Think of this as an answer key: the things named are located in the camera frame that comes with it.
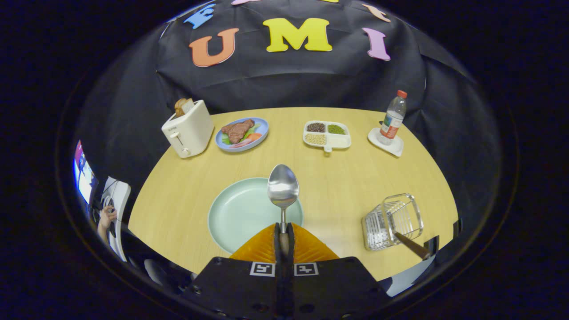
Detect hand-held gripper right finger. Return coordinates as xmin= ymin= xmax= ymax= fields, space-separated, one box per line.
xmin=284 ymin=223 xmax=393 ymax=320

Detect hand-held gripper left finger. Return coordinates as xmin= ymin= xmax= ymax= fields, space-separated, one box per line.
xmin=180 ymin=223 xmax=285 ymax=320

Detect metal fork wooden handle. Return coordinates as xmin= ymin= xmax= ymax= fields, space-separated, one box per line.
xmin=393 ymin=232 xmax=432 ymax=261

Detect metal spoon wooden handle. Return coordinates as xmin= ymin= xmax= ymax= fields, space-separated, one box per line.
xmin=267 ymin=164 xmax=300 ymax=258

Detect light green plate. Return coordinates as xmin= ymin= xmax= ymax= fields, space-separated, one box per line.
xmin=208 ymin=177 xmax=304 ymax=255

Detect white divided dish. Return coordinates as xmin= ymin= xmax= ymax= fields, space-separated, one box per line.
xmin=303 ymin=120 xmax=352 ymax=153

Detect white side desk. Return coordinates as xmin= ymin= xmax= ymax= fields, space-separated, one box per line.
xmin=100 ymin=176 xmax=132 ymax=262

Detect green and orange vegetables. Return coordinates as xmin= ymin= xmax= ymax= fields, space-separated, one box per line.
xmin=222 ymin=124 xmax=263 ymax=148

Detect white square coaster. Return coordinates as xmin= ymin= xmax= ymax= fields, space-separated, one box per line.
xmin=368 ymin=128 xmax=404 ymax=157

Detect brown steak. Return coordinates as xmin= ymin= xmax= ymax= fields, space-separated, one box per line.
xmin=221 ymin=119 xmax=255 ymax=144

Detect white toaster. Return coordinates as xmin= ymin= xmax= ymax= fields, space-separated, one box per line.
xmin=161 ymin=100 xmax=215 ymax=159

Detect blue plate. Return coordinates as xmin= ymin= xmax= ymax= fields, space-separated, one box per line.
xmin=215 ymin=117 xmax=269 ymax=153

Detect clear water bottle red cap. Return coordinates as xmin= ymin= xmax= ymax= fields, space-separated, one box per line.
xmin=379 ymin=90 xmax=408 ymax=146

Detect toasted bread slice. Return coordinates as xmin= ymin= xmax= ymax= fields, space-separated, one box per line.
xmin=174 ymin=98 xmax=195 ymax=118

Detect computer monitor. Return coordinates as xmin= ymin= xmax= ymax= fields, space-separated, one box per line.
xmin=73 ymin=140 xmax=98 ymax=205

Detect black backdrop cloth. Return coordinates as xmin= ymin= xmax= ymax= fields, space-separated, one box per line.
xmin=73 ymin=0 xmax=503 ymax=267

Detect metal wire basket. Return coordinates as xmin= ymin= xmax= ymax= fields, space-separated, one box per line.
xmin=361 ymin=193 xmax=424 ymax=252

